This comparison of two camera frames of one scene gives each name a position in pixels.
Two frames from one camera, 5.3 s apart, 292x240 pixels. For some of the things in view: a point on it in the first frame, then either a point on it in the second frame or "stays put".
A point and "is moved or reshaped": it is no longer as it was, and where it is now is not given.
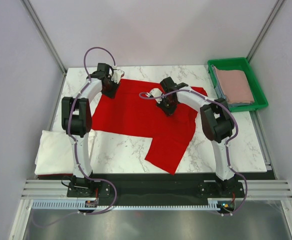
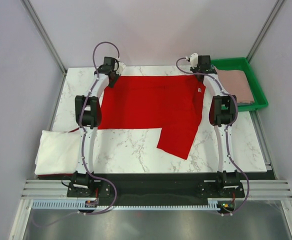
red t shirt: x=131 y=111 is moved or reshaped
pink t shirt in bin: x=235 y=86 stays put
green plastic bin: x=239 y=64 stays put
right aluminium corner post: x=267 y=26 stays put
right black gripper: x=168 y=112 -> x=193 y=69
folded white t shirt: x=55 y=155 stays put
